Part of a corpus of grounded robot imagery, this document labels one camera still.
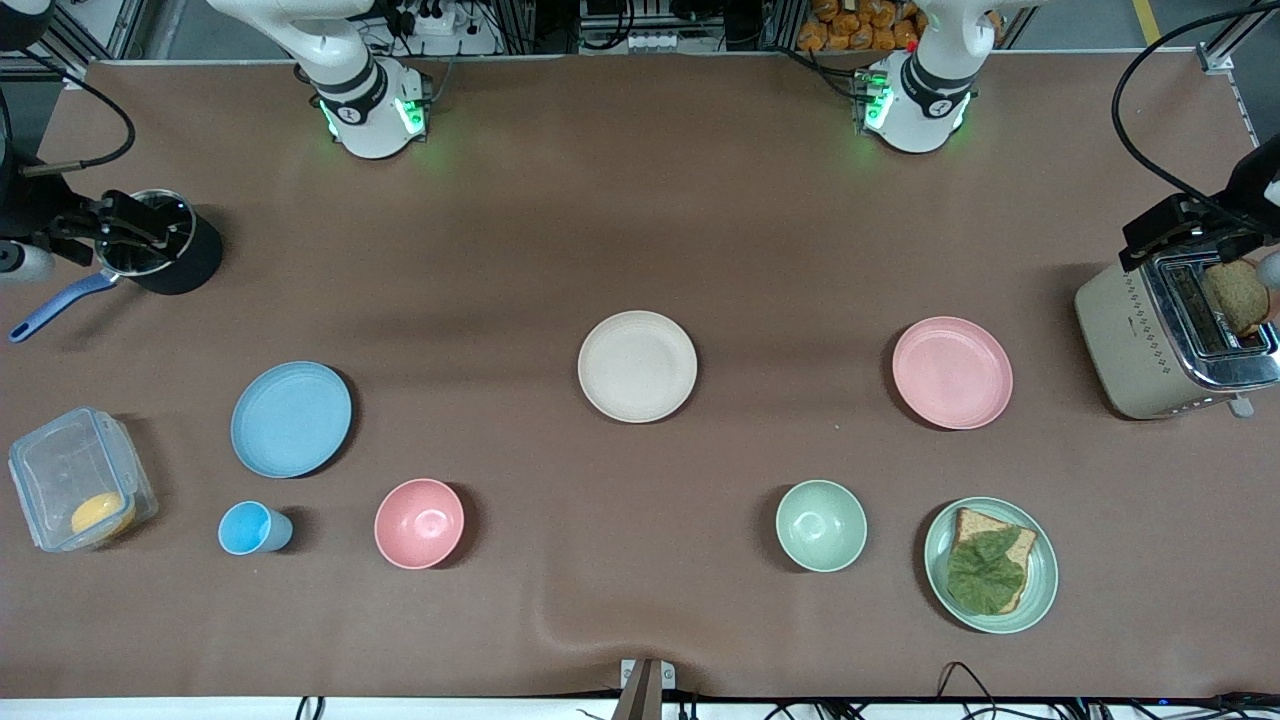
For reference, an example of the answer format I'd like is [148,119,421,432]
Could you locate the pink plate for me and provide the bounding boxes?
[892,316,1014,431]

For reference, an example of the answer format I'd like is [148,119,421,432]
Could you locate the beige plate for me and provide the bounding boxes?
[577,310,699,424]

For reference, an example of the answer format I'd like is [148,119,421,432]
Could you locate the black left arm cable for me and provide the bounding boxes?
[1111,0,1280,231]

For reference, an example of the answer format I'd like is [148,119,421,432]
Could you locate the bag of orange buns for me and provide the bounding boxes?
[797,0,923,53]

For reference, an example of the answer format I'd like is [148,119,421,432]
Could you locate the green bowl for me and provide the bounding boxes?
[775,480,869,574]

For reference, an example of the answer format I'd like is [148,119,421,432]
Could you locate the metal table edge bracket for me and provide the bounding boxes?
[612,658,676,720]

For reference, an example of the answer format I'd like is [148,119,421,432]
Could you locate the clear plastic lidded container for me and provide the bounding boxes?
[8,406,159,553]

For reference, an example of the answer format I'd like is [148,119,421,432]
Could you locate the beige and chrome toaster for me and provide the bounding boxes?
[1075,232,1280,421]

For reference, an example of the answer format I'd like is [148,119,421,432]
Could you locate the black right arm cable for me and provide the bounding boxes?
[0,55,137,181]

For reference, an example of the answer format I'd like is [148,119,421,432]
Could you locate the blue plate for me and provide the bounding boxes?
[230,361,354,479]

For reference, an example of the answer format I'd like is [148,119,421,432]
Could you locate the small white power strip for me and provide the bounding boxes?
[578,30,681,54]

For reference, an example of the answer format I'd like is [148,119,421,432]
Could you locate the yellow round food piece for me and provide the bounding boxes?
[70,492,137,541]

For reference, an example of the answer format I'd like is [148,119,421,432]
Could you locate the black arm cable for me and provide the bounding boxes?
[1111,0,1280,231]
[0,55,137,181]

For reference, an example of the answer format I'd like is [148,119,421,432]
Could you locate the pink bowl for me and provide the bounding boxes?
[374,478,467,571]

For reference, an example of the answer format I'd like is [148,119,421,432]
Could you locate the green lettuce leaf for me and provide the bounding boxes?
[946,528,1027,615]

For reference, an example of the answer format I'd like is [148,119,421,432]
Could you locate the green plate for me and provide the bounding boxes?
[923,496,1059,635]

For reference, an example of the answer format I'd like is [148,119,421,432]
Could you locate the brown table cover mat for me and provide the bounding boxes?
[0,55,1280,701]

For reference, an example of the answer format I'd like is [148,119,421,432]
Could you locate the brown bread slice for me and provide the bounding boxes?
[950,507,1039,614]

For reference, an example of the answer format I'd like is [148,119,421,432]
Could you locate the black saucepan with blue handle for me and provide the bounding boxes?
[8,188,225,344]

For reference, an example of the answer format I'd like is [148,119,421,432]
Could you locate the white power strip with plugs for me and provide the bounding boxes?
[370,0,501,56]

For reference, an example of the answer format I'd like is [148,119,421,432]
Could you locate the dark toast slice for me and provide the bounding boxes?
[1200,258,1279,338]

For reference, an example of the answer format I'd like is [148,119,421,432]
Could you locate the aluminium frame profile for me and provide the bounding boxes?
[1195,0,1280,76]

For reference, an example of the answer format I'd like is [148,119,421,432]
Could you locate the blue cup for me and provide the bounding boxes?
[218,500,294,556]

